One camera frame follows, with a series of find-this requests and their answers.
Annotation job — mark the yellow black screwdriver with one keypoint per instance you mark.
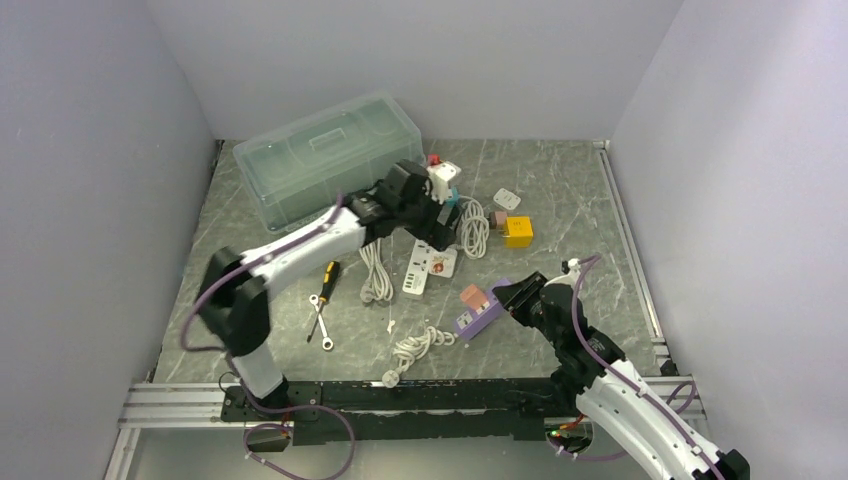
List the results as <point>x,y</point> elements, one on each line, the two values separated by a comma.
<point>329,282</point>

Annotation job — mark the white plug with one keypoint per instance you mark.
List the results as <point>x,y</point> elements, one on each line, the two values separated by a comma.
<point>506,199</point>

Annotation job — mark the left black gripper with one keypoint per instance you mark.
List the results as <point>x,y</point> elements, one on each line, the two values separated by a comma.
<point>436,221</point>

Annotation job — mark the teal power strip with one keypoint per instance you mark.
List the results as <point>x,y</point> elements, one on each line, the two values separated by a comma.
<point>453,198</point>

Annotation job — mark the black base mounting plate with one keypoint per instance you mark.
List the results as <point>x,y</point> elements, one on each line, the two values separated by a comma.
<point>523,409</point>

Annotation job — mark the white power strip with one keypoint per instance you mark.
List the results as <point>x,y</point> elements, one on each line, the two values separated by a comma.
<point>415,278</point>

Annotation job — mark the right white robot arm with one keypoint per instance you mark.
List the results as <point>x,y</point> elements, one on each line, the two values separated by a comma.
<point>648,429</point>

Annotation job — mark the silver combination wrench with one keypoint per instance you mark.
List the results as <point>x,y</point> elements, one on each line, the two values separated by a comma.
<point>319,324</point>

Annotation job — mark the small pink plug adapter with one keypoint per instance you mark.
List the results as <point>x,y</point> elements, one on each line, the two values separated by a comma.
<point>497,220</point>

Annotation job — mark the aluminium frame rail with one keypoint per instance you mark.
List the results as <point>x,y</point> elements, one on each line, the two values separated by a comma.
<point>265,429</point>

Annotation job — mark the purple power strip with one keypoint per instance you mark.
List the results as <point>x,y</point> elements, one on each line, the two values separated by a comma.
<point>470,323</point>

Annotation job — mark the clear plastic storage box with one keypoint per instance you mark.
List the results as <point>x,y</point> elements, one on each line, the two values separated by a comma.
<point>297,170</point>

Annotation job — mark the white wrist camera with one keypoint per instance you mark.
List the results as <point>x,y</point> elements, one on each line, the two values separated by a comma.
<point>441,177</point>
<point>572,271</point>

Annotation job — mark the white cube socket red print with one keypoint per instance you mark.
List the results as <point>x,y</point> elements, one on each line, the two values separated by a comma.
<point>442,263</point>

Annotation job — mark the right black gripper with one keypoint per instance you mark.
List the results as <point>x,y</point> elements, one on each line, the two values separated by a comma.
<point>523,301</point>

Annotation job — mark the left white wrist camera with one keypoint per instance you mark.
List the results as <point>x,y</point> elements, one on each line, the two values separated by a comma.
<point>441,177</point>

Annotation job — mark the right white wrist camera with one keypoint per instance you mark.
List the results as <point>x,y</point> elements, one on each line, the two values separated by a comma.
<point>572,271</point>

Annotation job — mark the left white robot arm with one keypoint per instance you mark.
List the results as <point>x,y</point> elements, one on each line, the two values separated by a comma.
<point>234,298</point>

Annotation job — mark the yellow cube socket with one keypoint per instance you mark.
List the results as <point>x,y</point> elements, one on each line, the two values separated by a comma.
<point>518,232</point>

